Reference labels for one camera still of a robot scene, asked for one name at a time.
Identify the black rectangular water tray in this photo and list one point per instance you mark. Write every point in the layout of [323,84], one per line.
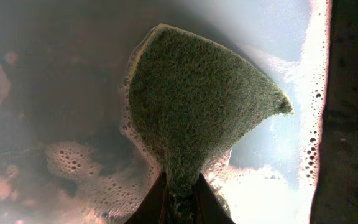
[64,152]

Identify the green yellow sponge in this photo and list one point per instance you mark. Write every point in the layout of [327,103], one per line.
[190,100]

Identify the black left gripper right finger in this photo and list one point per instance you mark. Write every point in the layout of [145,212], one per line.
[208,208]

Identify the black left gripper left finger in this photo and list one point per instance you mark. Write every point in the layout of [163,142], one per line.
[152,210]

